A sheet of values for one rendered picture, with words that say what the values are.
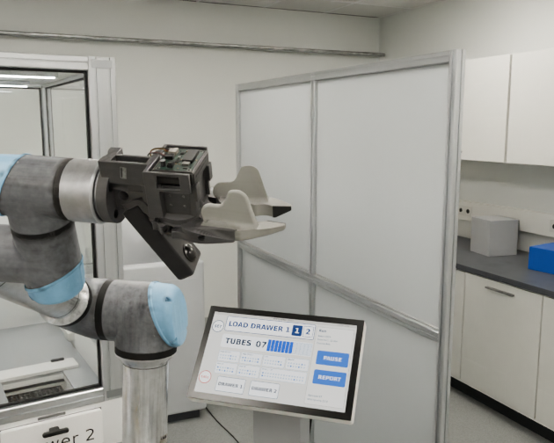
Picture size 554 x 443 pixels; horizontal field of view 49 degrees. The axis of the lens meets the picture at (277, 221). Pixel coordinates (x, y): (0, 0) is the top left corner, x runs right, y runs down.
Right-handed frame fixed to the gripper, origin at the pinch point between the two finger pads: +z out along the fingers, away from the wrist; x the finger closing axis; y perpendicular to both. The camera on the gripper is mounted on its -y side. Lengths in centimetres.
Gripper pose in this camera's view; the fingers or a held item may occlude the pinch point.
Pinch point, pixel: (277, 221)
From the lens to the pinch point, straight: 69.7
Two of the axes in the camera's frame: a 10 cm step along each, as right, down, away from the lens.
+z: 9.8, 0.8, -1.8
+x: 1.9, -5.4, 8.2
